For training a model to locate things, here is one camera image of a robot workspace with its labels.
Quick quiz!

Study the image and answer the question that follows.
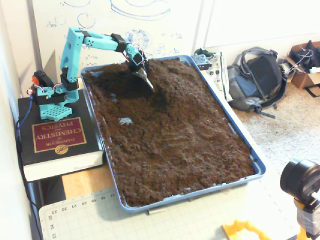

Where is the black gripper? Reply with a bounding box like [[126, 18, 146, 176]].
[[126, 59, 155, 95]]

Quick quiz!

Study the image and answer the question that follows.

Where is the brown soil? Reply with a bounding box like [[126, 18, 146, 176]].
[[82, 57, 257, 208]]

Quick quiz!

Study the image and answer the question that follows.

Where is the black perforated box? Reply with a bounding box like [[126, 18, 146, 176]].
[[191, 54, 211, 71]]

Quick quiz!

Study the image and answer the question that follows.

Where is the whiteboard with blue sketches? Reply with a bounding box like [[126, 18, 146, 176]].
[[27, 0, 205, 76]]

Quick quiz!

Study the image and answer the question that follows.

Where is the black chemistry physics handbook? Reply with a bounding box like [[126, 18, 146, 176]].
[[17, 88, 105, 183]]

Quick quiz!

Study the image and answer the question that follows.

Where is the grey black backpack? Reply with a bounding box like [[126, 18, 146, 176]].
[[226, 46, 288, 119]]

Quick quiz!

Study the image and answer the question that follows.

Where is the blue plastic tray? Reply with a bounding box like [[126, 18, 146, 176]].
[[79, 54, 267, 214]]

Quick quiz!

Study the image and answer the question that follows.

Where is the grey metal tube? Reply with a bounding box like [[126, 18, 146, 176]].
[[146, 208, 167, 216]]

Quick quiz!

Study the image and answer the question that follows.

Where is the pale grid cutting mat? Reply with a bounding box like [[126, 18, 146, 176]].
[[38, 178, 301, 240]]

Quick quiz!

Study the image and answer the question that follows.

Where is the cardboard box with clutter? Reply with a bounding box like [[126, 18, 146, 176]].
[[283, 41, 320, 97]]

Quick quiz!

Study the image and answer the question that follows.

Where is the blue cable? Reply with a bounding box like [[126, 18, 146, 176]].
[[15, 96, 35, 146]]

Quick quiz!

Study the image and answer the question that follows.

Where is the black cable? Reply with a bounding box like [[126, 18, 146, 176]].
[[15, 119, 43, 240]]

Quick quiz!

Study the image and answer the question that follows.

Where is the yellow plastic frame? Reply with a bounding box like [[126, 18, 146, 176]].
[[222, 219, 272, 240]]

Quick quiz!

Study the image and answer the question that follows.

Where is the black camera lens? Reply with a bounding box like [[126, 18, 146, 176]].
[[279, 157, 320, 213]]

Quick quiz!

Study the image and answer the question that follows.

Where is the yellow taped camera mount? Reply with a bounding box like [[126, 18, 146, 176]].
[[293, 198, 320, 240]]

